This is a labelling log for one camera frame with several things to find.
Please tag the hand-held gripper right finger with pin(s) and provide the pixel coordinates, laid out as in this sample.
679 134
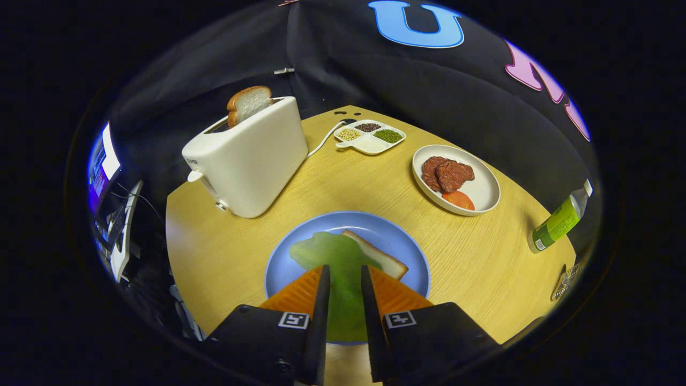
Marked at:
371 321

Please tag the black backdrop cloth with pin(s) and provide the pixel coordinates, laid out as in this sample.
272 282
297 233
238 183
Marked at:
429 91

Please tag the green lettuce leaf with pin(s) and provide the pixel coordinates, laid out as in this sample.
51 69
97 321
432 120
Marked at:
343 257

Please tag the white toaster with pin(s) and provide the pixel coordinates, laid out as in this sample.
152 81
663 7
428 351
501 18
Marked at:
257 155

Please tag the white bread slice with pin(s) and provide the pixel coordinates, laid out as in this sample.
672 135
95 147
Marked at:
386 260

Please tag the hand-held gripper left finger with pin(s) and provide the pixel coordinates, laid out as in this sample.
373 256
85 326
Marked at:
320 321

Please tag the silver clip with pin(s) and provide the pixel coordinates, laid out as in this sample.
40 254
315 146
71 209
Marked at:
284 71

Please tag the blue round plate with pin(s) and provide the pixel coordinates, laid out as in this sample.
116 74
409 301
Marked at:
391 236

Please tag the clear bottle with green label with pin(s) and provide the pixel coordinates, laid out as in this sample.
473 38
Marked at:
557 222

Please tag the browned toast bread slice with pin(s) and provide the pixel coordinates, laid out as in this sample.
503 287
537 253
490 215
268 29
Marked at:
249 102

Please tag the lit computer monitor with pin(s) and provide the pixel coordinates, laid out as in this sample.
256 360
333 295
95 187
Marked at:
102 171

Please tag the white divided tray of beans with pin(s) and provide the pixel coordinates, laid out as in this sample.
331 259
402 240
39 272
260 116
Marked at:
370 143

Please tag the dark red meat slice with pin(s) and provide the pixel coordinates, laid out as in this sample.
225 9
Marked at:
429 171
455 174

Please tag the white-framed device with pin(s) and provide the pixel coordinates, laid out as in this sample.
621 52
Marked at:
126 236

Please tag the cream round plate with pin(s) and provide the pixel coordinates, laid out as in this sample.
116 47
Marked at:
482 185

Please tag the red tomato slice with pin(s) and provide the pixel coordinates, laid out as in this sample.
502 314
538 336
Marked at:
459 200

